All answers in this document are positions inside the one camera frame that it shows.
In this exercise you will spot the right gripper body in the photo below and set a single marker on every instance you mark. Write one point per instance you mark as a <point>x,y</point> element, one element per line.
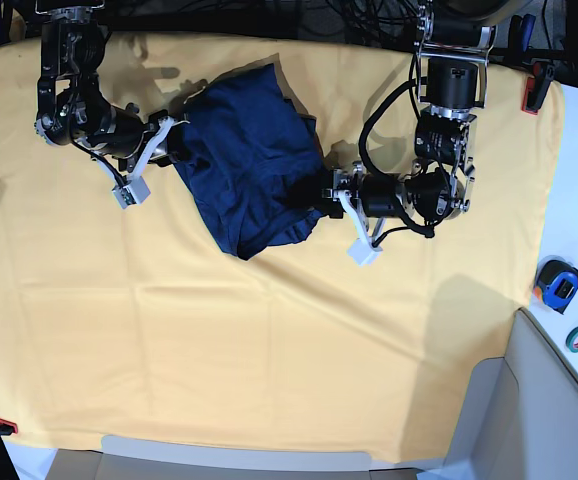
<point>162,140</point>

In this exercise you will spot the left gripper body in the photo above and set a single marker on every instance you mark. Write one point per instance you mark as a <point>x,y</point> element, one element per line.
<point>343,182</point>

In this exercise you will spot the blue long-sleeve shirt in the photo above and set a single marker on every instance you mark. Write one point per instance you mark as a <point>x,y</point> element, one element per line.
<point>244,145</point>

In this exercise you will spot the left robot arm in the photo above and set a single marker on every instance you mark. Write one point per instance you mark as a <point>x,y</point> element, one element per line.
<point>447,79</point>

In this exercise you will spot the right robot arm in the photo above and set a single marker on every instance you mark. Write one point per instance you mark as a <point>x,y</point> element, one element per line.
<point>71,109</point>

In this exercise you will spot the yellow table cloth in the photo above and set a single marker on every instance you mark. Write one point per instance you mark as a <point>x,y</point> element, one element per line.
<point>132,322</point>

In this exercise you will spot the red clamp top right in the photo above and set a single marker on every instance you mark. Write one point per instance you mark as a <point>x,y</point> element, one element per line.
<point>537,87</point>

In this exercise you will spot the blue tape measure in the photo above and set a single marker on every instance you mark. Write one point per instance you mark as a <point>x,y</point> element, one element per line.
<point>556,284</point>

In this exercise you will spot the white cardboard box right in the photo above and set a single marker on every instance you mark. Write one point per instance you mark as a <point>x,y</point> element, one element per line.
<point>519,419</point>

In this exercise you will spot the white cardboard box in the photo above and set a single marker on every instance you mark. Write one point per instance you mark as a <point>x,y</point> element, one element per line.
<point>126,458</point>
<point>519,419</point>

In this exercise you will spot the white cardboard box bottom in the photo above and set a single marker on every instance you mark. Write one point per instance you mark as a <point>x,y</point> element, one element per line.
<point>126,458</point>

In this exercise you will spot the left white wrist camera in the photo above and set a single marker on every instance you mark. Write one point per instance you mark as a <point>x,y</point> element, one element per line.
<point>363,254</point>

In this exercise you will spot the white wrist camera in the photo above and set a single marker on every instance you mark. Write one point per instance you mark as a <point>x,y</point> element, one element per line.
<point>134,190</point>
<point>363,254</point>

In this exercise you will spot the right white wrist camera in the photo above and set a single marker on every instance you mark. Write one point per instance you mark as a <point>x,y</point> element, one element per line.
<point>134,190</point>

